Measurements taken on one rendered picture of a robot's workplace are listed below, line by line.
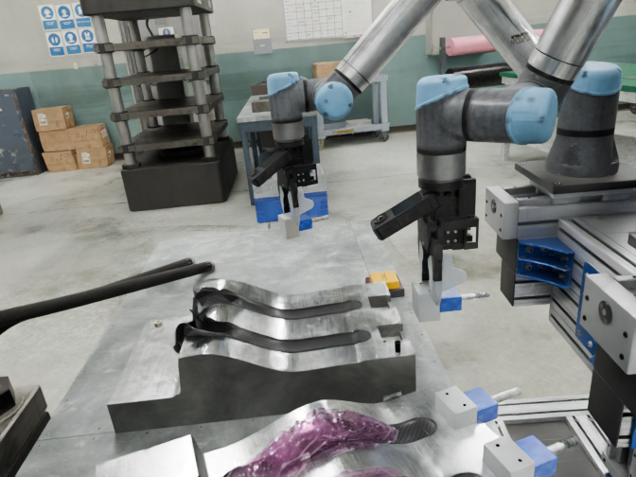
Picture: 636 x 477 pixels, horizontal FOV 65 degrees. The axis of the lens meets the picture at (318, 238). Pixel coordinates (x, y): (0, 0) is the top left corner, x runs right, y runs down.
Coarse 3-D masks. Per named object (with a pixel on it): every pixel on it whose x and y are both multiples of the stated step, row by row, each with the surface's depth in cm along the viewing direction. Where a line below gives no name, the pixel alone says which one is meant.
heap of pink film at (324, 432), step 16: (304, 416) 65; (320, 416) 62; (336, 416) 65; (352, 416) 65; (368, 416) 67; (288, 432) 62; (304, 432) 62; (320, 432) 62; (336, 432) 62; (352, 432) 63; (368, 432) 63; (384, 432) 65; (272, 448) 62; (288, 448) 61; (304, 448) 61; (320, 448) 60; (336, 448) 61; (352, 448) 61; (256, 464) 61; (272, 464) 60; (288, 464) 59; (304, 464) 60
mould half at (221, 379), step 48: (240, 288) 98; (384, 288) 101; (144, 336) 97; (288, 336) 88; (144, 384) 83; (192, 384) 79; (240, 384) 79; (288, 384) 80; (336, 384) 80; (384, 384) 81
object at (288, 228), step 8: (280, 216) 127; (288, 216) 126; (304, 216) 129; (320, 216) 131; (280, 224) 128; (288, 224) 124; (304, 224) 127; (280, 232) 129; (288, 232) 125; (296, 232) 126
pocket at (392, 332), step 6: (396, 324) 88; (402, 324) 88; (384, 330) 88; (390, 330) 89; (396, 330) 89; (402, 330) 88; (384, 336) 89; (390, 336) 89; (396, 336) 89; (402, 336) 87; (384, 342) 88
